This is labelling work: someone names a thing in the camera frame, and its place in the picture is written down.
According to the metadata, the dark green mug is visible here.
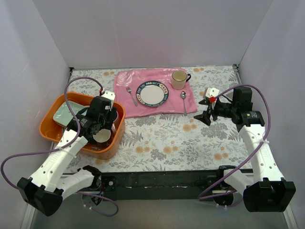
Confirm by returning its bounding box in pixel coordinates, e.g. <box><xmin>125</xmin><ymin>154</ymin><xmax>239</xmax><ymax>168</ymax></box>
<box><xmin>92</xmin><ymin>129</ymin><xmax>112</xmax><ymax>143</ymax></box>

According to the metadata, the pink mug purple inside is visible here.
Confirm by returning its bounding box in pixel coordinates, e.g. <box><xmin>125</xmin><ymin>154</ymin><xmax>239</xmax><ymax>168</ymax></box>
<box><xmin>112</xmin><ymin>111</ymin><xmax>119</xmax><ymax>134</ymax></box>

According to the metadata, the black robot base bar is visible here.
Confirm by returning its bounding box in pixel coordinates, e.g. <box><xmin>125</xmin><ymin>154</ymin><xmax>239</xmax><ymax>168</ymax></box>
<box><xmin>102</xmin><ymin>169</ymin><xmax>221</xmax><ymax>200</ymax></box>

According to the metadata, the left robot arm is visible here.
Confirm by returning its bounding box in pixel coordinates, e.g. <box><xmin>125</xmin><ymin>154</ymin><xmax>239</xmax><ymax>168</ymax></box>
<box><xmin>17</xmin><ymin>92</ymin><xmax>116</xmax><ymax>217</ymax></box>

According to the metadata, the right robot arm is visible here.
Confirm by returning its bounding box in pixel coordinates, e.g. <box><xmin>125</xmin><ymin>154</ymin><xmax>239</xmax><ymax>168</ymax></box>
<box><xmin>194</xmin><ymin>84</ymin><xmax>296</xmax><ymax>212</ymax></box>

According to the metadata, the orange plastic bin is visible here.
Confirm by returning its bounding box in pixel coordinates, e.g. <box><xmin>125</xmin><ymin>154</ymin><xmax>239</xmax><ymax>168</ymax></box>
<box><xmin>40</xmin><ymin>92</ymin><xmax>126</xmax><ymax>160</ymax></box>

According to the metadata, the metal spoon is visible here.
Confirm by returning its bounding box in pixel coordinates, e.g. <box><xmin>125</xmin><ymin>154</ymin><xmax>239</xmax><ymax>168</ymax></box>
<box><xmin>180</xmin><ymin>91</ymin><xmax>187</xmax><ymax>116</ymax></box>

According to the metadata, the metal fork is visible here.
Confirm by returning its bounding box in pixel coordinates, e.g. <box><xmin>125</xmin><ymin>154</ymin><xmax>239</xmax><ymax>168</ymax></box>
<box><xmin>126</xmin><ymin>87</ymin><xmax>138</xmax><ymax>106</ymax></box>

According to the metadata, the pink cloth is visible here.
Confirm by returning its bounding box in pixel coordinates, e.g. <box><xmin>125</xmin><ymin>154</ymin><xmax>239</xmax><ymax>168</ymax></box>
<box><xmin>114</xmin><ymin>68</ymin><xmax>197</xmax><ymax>118</ymax></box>

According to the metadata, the floral tablecloth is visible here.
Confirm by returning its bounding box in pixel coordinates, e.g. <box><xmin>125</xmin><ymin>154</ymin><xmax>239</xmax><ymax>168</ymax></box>
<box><xmin>65</xmin><ymin>66</ymin><xmax>248</xmax><ymax>173</ymax></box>

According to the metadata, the white plate green rim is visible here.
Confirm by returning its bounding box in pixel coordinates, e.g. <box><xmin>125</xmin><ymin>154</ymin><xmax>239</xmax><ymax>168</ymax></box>
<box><xmin>136</xmin><ymin>81</ymin><xmax>169</xmax><ymax>107</ymax></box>

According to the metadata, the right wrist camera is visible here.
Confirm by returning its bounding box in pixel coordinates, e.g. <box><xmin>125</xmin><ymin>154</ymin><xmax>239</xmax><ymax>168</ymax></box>
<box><xmin>204</xmin><ymin>87</ymin><xmax>219</xmax><ymax>109</ymax></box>

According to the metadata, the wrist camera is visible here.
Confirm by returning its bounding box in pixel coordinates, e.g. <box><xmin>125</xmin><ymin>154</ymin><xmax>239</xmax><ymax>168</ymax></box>
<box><xmin>100</xmin><ymin>89</ymin><xmax>115</xmax><ymax>104</ymax></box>
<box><xmin>204</xmin><ymin>87</ymin><xmax>219</xmax><ymax>109</ymax></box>

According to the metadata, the wooden handled metal spatula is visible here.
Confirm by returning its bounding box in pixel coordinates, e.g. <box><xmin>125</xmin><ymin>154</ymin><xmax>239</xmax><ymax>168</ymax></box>
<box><xmin>224</xmin><ymin>91</ymin><xmax>233</xmax><ymax>101</ymax></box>

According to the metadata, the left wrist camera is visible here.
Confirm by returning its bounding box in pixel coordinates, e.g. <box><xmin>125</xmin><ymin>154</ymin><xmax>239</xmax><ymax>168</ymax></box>
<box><xmin>100</xmin><ymin>89</ymin><xmax>115</xmax><ymax>104</ymax></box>

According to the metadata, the cream mug black handle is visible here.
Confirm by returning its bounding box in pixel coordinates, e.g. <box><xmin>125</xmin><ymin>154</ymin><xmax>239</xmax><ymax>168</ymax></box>
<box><xmin>171</xmin><ymin>70</ymin><xmax>191</xmax><ymax>90</ymax></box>

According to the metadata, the aluminium frame rail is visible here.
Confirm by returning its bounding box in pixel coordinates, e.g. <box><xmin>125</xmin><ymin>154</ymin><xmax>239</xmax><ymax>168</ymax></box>
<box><xmin>233</xmin><ymin>63</ymin><xmax>272</xmax><ymax>172</ymax></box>

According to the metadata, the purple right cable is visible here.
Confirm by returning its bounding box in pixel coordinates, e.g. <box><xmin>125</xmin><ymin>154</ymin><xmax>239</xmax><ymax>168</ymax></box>
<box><xmin>197</xmin><ymin>84</ymin><xmax>271</xmax><ymax>208</ymax></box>

